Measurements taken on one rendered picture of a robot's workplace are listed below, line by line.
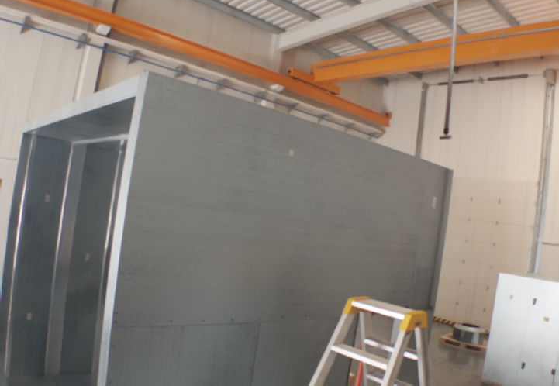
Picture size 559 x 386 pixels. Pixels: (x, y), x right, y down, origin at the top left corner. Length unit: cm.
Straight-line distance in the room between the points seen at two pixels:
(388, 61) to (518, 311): 673
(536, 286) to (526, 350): 114
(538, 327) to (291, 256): 669
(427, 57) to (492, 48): 166
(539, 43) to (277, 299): 850
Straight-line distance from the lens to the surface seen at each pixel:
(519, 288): 880
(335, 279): 279
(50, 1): 1054
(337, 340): 222
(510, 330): 892
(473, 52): 1068
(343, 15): 1182
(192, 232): 214
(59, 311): 568
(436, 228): 365
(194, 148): 211
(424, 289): 363
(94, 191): 557
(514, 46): 1029
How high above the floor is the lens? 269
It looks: 3 degrees up
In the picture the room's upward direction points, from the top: 8 degrees clockwise
